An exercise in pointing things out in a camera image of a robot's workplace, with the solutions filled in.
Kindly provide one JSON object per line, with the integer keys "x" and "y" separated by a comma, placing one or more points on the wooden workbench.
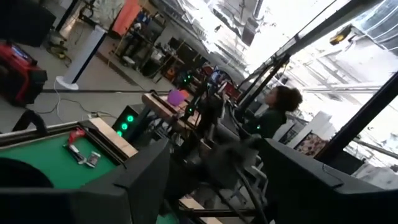
{"x": 158, "y": 107}

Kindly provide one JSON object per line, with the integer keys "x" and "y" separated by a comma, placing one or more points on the orange hanging cloth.
{"x": 126, "y": 17}

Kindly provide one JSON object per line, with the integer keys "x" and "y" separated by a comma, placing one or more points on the person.
{"x": 273, "y": 121}

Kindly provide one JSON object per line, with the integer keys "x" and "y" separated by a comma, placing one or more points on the dark silver candy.
{"x": 93, "y": 159}

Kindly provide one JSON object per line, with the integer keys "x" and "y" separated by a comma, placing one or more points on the purple bucket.
{"x": 175, "y": 97}

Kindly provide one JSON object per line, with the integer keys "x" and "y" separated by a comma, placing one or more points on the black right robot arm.
{"x": 217, "y": 155}

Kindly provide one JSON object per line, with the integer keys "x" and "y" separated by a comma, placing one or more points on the black table clamp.
{"x": 35, "y": 118}

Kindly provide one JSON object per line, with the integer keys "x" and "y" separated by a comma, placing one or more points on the black frame post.
{"x": 360, "y": 118}
{"x": 311, "y": 35}

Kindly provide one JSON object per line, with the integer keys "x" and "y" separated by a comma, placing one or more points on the white tower fan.
{"x": 84, "y": 53}

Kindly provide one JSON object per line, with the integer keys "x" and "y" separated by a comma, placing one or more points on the black storage shelf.
{"x": 146, "y": 37}

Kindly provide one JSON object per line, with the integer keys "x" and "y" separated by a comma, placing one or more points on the light table edge board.
{"x": 115, "y": 138}

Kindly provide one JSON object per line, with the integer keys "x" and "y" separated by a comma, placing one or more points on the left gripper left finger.
{"x": 93, "y": 205}

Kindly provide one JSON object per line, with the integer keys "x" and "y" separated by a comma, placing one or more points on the pink white candy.
{"x": 77, "y": 155}

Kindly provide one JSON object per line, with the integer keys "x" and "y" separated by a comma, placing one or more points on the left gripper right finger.
{"x": 326, "y": 202}

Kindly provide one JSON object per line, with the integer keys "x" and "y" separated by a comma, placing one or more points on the black computer with green lights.
{"x": 122, "y": 119}

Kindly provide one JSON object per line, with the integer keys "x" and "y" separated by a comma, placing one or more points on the yellow black ceiling device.
{"x": 340, "y": 35}

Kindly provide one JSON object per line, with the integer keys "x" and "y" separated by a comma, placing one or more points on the red black tool box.
{"x": 18, "y": 77}

